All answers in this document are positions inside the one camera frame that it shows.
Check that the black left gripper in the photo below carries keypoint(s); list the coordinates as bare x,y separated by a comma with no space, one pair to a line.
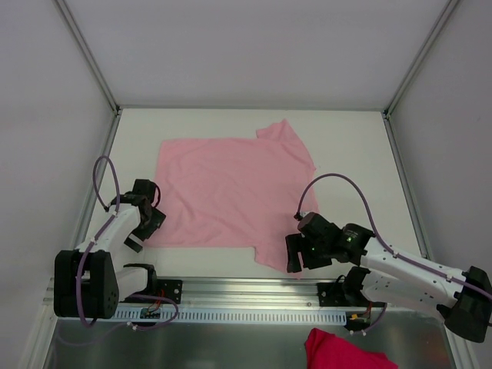
152,224

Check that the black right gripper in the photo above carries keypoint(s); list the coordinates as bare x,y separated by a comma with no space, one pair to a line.
298,250

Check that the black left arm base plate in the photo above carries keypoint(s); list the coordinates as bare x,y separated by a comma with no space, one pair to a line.
170,289

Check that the aluminium front rail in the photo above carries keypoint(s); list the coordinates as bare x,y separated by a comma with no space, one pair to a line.
227,293

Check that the red t shirt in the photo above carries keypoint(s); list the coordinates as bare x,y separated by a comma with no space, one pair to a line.
326,350

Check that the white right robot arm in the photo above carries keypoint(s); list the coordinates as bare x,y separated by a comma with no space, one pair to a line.
461,300

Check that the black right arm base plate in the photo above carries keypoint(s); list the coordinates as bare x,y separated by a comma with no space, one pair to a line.
331,294

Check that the white slotted cable duct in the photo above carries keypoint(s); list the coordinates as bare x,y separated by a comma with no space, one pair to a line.
230,316

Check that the right aluminium frame post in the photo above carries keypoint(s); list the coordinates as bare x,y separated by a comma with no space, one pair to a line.
441,22

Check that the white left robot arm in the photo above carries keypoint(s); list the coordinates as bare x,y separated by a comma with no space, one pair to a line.
106,269

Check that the aluminium frame post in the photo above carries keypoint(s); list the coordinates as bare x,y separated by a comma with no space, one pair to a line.
74,29
441,22

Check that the pink t shirt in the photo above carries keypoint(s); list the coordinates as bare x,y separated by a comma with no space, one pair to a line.
234,192

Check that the left aluminium frame post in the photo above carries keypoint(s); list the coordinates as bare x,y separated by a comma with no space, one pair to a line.
74,29

